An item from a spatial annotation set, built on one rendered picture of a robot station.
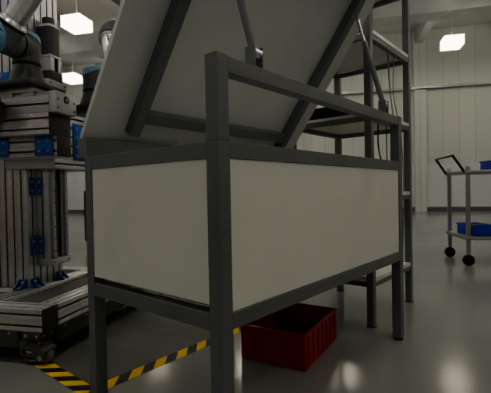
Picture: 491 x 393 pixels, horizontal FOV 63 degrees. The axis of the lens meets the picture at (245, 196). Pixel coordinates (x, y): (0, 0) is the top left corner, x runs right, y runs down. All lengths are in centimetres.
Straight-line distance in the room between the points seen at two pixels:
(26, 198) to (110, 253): 99
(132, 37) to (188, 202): 57
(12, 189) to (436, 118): 1127
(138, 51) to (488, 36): 1223
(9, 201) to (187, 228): 141
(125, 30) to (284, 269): 83
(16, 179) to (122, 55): 110
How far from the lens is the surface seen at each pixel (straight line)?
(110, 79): 135
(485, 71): 1291
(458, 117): 1249
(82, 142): 141
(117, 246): 125
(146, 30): 134
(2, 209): 230
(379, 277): 216
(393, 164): 183
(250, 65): 104
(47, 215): 220
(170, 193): 103
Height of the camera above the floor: 69
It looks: 1 degrees down
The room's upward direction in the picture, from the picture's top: 1 degrees counter-clockwise
